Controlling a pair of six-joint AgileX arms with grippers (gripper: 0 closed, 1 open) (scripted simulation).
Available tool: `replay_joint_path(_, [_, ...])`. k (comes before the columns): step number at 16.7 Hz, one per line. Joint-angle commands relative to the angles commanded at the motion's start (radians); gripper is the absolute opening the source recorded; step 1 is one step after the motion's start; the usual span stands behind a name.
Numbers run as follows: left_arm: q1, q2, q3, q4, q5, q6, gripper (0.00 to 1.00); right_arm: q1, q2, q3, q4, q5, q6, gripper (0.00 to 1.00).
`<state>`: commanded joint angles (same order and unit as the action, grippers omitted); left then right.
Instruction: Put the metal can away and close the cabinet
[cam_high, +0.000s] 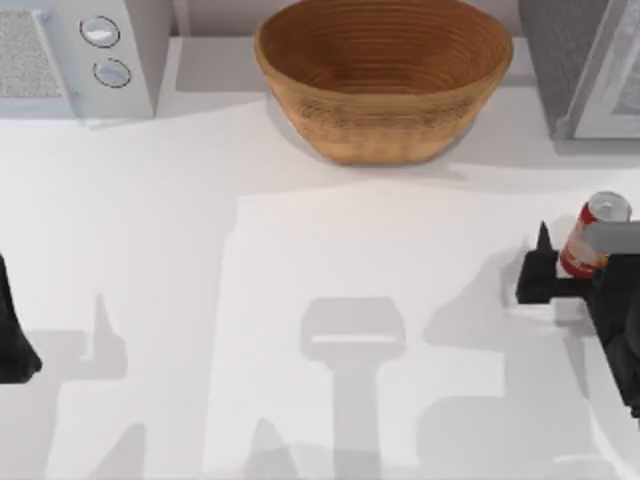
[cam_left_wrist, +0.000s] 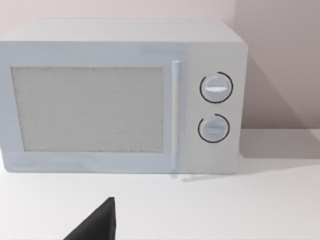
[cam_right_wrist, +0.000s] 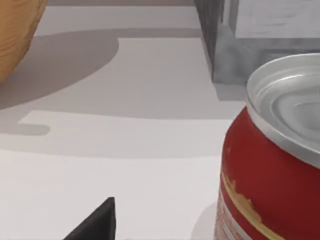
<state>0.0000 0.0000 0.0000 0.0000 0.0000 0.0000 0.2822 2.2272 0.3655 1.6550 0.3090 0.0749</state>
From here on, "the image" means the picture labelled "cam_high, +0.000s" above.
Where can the small microwave knob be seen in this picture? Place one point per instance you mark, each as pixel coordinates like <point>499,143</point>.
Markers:
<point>112,72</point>

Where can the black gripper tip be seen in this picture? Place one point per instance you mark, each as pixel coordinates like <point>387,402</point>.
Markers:
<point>12,335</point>

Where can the large microwave knob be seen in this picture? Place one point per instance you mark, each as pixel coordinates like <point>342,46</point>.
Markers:
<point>99,31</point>

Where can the red and white can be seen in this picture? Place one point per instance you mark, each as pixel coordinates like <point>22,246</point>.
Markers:
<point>580,257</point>

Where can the grey cabinet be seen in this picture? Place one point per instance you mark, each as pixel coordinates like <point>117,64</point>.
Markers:
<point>550,65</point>

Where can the pale microwave oven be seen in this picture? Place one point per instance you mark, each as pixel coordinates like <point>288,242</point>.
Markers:
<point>135,60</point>

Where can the pale glass cabinet door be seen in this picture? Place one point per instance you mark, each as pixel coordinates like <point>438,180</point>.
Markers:
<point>607,75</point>

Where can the brown woven basket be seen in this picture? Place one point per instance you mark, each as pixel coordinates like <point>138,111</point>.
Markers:
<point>382,75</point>

